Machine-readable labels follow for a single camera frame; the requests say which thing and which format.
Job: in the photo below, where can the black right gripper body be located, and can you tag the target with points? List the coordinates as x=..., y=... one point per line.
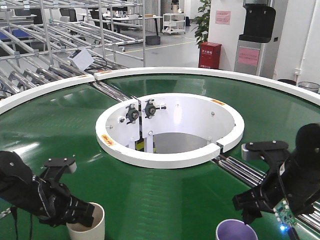
x=264, y=197

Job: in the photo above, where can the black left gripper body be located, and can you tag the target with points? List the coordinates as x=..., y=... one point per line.
x=59, y=207

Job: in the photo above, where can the beige cup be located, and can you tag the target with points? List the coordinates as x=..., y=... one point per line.
x=95, y=232

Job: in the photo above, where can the purple cup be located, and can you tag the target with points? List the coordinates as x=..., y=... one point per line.
x=234, y=229

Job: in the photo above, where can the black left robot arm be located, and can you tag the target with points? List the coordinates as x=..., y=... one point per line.
x=17, y=183

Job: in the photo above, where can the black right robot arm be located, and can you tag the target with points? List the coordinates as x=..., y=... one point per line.
x=294, y=176

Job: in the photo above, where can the steel conveyor rollers right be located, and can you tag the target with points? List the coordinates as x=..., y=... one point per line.
x=252, y=177

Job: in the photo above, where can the white outer conveyor rim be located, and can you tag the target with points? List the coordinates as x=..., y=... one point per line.
x=29, y=94

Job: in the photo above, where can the green circuit board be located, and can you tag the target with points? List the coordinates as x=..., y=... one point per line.
x=284, y=215

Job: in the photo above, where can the black water dispenser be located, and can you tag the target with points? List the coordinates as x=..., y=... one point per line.
x=254, y=43

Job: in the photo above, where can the white control box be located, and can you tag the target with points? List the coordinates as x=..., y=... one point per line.
x=81, y=58

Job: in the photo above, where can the red fire extinguisher cabinet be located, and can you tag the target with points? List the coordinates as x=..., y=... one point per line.
x=209, y=57

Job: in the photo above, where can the metal roller rack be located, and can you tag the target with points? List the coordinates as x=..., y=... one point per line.
x=37, y=36

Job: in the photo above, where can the green potted plant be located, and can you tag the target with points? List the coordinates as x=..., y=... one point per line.
x=202, y=20

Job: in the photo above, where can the black crate on floor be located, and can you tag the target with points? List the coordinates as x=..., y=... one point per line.
x=152, y=40

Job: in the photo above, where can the white wheeled cart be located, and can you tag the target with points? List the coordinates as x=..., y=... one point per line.
x=173, y=23

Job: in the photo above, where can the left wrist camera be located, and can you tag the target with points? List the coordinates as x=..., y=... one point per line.
x=56, y=167

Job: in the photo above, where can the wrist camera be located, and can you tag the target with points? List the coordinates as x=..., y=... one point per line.
x=56, y=167
x=273, y=152

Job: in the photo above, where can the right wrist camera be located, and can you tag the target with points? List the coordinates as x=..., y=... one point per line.
x=273, y=152

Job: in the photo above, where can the wire mesh waste basket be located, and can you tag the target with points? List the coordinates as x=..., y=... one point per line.
x=310, y=86

